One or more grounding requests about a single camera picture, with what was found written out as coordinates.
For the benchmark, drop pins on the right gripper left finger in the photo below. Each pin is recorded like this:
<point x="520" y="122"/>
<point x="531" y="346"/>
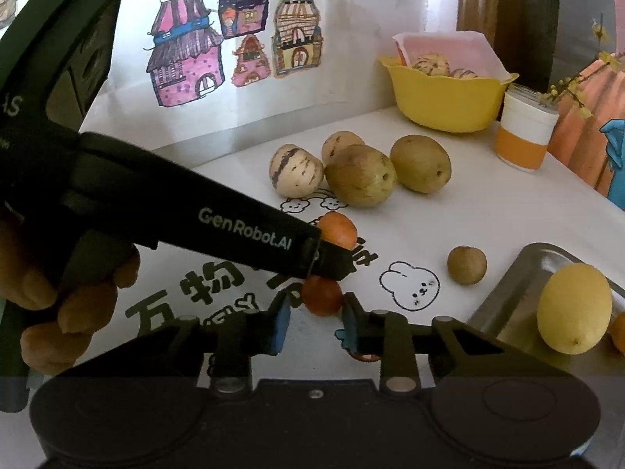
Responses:
<point x="243" y="336"/>

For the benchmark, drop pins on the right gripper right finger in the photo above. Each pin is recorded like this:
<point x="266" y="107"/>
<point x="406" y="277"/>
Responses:
<point x="386" y="337"/>

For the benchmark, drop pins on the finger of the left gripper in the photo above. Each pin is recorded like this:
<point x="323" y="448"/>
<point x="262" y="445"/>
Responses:
<point x="332" y="262"/>

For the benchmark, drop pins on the small orange kumquat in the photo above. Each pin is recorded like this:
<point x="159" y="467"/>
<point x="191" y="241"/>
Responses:
<point x="338" y="230"/>

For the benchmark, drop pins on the small red-orange kumquat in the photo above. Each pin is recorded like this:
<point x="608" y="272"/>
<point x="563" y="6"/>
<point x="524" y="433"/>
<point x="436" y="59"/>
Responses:
<point x="322" y="296"/>

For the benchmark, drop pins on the brown-green pear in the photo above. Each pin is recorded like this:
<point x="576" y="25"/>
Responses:
<point x="361" y="176"/>
<point x="421" y="164"/>

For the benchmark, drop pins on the small brown longan fruit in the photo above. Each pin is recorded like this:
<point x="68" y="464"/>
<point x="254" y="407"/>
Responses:
<point x="466" y="265"/>

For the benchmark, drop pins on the yellow lemon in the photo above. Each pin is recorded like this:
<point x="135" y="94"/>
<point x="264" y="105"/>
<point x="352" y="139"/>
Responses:
<point x="574" y="309"/>

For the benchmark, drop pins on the fruits in yellow bowl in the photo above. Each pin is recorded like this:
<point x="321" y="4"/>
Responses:
<point x="435" y="64"/>

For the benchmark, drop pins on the person's left hand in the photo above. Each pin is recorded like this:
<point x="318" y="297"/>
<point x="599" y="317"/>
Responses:
<point x="53" y="347"/>

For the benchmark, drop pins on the white printed table mat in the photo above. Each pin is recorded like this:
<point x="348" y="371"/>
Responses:
<point x="402" y="247"/>

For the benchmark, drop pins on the silver metal tray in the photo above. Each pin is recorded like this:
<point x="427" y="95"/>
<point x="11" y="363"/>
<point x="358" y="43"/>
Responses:
<point x="509" y="313"/>

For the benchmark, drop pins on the yellow plastic bowl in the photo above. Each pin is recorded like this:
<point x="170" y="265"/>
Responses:
<point x="445" y="103"/>

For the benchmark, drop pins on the colourful houses drawing paper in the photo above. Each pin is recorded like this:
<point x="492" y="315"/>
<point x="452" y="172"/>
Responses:
<point x="185" y="69"/>

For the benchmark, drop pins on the orange white cup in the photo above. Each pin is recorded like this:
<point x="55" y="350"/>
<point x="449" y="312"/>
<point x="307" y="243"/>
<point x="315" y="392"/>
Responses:
<point x="525" y="129"/>

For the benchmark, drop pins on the pink paper in bowl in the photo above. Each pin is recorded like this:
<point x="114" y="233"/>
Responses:
<point x="465" y="49"/>

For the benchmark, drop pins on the girl poster painting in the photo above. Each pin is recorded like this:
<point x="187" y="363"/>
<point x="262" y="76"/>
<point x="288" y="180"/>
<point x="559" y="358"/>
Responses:
<point x="592" y="149"/>

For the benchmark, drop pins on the yellow flower sprig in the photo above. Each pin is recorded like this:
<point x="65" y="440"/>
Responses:
<point x="573" y="87"/>

